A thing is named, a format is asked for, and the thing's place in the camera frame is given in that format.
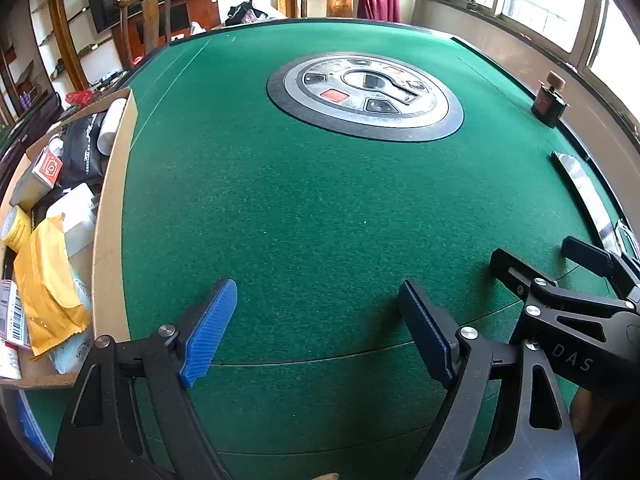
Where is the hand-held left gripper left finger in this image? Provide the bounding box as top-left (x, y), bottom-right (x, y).
top-left (52, 278), bottom-right (238, 480)

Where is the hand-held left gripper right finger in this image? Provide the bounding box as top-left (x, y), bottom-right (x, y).
top-left (398, 280), bottom-right (583, 480)

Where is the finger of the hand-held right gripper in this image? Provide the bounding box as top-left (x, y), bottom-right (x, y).
top-left (561, 236), bottom-right (640, 301)
top-left (490, 247), bottom-right (640, 346)

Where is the cardboard box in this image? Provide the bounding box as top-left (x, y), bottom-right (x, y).
top-left (0, 87), bottom-right (138, 388)

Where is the yellow tape roll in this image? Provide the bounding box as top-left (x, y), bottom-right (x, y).
top-left (2, 207), bottom-right (32, 252)

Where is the black packet with white print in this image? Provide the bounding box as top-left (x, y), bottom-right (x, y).
top-left (60, 112), bottom-right (108, 187)

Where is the white bottle with green label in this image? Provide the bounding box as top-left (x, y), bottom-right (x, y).
top-left (97, 99), bottom-right (126, 156)

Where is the pale blue tissue packet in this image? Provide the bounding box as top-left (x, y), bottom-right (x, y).
top-left (49, 265), bottom-right (95, 374)

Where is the dark bottle with cork stopper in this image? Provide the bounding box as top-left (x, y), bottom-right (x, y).
top-left (531, 71), bottom-right (571, 129)

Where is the yellow padded envelope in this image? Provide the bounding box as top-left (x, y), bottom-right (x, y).
top-left (14, 214), bottom-right (93, 359)

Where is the plain white box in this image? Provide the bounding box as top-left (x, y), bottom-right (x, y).
top-left (46, 183), bottom-right (98, 257)

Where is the white barcode label sheet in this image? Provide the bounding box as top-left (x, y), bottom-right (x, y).
top-left (0, 280), bottom-right (32, 380)

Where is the round table control panel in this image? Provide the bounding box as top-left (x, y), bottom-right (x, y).
top-left (266, 52), bottom-right (464, 144)

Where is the pile of dark clothes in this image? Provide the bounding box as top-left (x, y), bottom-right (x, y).
top-left (225, 2), bottom-right (274, 26)

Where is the plain wooden chair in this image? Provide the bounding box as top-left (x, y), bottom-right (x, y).
top-left (114, 0), bottom-right (179, 69)

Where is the window with wooden frame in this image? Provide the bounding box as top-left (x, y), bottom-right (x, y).
top-left (417, 0), bottom-right (640, 126)

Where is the wooden wall shelving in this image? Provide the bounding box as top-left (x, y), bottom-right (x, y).
top-left (0, 0), bottom-right (93, 126)

